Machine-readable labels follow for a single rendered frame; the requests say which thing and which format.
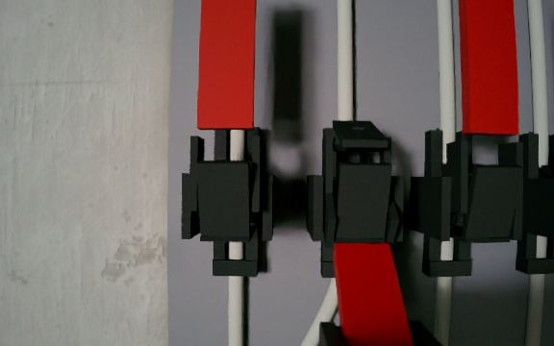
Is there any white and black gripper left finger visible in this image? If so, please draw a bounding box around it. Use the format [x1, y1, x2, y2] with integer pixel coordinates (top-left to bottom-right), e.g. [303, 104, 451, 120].
[318, 322, 348, 346]

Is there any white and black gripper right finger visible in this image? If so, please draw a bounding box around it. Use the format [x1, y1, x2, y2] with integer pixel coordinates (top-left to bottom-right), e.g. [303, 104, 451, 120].
[408, 321, 442, 346]

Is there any white vertical rod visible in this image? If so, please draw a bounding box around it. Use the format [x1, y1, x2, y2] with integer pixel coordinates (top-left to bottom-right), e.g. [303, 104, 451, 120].
[434, 0, 456, 346]
[300, 0, 354, 346]

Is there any black plastic clamp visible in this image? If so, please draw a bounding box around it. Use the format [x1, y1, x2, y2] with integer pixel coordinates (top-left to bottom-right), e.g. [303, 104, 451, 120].
[410, 129, 523, 277]
[307, 120, 392, 278]
[182, 127, 274, 277]
[516, 132, 554, 274]

